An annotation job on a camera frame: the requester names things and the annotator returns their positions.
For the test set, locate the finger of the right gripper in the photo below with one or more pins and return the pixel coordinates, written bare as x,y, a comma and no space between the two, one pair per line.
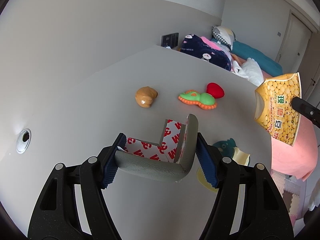
307,110

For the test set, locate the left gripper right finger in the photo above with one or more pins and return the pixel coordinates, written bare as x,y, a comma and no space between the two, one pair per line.
208,157

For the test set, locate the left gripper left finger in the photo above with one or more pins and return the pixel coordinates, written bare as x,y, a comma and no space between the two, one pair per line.
109,165

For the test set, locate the grey foam corner guard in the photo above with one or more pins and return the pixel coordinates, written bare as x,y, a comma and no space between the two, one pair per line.
169,160

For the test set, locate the yellow corn snack bag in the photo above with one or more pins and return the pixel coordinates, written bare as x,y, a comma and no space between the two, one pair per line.
274,111

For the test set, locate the pink bed sheet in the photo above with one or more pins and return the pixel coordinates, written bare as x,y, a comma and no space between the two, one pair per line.
300,159

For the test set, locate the green orange teether toy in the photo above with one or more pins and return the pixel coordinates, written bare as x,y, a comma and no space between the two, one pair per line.
203,100

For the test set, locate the teal long pillow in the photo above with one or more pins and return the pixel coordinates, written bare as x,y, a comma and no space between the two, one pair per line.
268,65

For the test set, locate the red heart toy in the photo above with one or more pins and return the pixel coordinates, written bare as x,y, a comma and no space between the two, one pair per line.
215,90

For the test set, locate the white goose plush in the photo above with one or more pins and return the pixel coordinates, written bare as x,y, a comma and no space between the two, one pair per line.
249,70

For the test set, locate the white door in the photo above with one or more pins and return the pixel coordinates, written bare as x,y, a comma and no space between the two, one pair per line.
294,45

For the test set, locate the brown squishy toy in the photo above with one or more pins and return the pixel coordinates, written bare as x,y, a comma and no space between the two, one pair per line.
145,96

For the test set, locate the navy cartoon blanket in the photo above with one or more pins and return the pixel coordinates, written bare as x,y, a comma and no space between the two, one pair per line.
195,46

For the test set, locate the checkered patchwork pillow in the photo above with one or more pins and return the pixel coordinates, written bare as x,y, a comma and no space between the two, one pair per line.
224,35

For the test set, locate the metal cable grommet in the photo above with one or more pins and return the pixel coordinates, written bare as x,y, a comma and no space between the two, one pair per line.
23,141

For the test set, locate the black wall switch panel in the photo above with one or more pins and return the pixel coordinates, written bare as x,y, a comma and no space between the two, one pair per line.
170,40

